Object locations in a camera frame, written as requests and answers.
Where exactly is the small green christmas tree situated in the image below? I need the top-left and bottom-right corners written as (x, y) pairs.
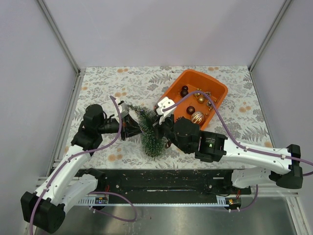
top-left (128, 104), bottom-right (165, 158)

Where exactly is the small gold bauble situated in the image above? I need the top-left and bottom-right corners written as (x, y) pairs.
top-left (197, 96), bottom-right (205, 104)

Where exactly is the orange plastic bin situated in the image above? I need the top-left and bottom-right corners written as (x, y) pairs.
top-left (161, 70), bottom-right (228, 130)

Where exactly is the large striped gold bauble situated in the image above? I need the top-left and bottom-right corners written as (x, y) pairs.
top-left (191, 111), bottom-right (205, 125)

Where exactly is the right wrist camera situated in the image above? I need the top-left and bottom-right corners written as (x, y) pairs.
top-left (155, 96), bottom-right (176, 125)

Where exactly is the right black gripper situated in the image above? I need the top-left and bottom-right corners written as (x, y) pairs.
top-left (146, 112), bottom-right (191, 154)

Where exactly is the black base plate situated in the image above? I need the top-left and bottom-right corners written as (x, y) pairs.
top-left (98, 169), bottom-right (251, 205)

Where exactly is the dark brown bauble lower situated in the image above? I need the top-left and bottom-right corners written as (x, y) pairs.
top-left (186, 106), bottom-right (195, 115)

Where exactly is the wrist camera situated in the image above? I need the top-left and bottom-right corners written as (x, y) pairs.
top-left (155, 96), bottom-right (176, 125)
top-left (115, 98), bottom-right (129, 119)

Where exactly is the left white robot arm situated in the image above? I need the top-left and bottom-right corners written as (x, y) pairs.
top-left (21, 100), bottom-right (130, 235)

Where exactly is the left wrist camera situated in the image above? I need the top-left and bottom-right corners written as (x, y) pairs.
top-left (115, 98), bottom-right (129, 119)

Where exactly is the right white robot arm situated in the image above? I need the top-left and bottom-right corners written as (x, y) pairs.
top-left (152, 115), bottom-right (303, 194)

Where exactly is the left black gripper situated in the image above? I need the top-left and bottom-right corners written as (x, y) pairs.
top-left (97, 114), bottom-right (147, 141)

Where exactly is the floral table mat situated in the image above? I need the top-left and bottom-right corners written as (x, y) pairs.
top-left (65, 66), bottom-right (272, 169)

